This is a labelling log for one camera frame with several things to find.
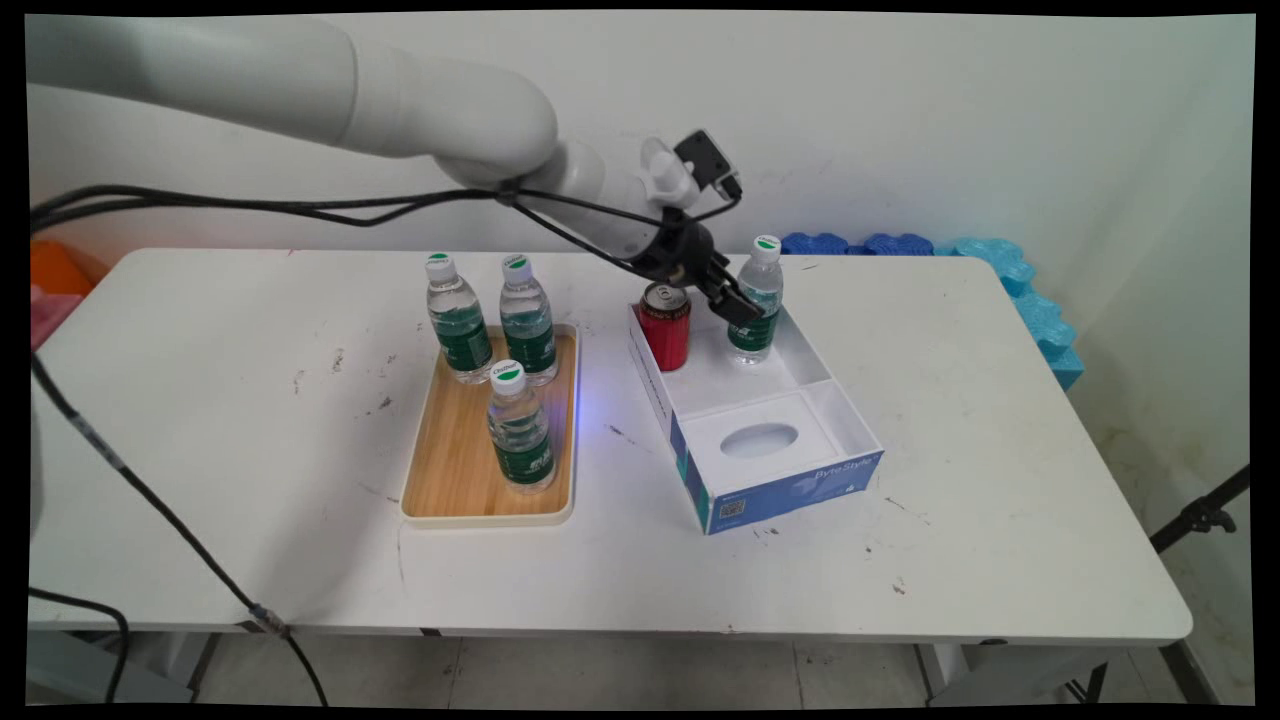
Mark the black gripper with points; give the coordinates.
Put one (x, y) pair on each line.
(675, 255)

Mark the green label water bottle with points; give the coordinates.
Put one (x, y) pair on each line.
(765, 280)
(522, 440)
(530, 330)
(462, 335)

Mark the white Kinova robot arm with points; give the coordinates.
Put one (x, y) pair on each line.
(300, 85)

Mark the red soda can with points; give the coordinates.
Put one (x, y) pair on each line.
(664, 335)

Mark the open white and blue box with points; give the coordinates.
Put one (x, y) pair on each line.
(770, 470)

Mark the light blue foam mat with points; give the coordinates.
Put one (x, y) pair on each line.
(1040, 310)

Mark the wooden tray with cream rim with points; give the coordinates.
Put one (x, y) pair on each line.
(455, 460)

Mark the black tripod leg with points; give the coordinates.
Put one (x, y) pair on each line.
(1195, 520)

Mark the orange object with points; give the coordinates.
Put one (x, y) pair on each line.
(58, 270)

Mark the pink object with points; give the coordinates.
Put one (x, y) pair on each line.
(50, 315)

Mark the wrist camera on white mount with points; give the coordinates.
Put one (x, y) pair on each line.
(700, 165)

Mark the grey table leg frame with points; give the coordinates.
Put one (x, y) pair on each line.
(150, 668)
(1010, 675)

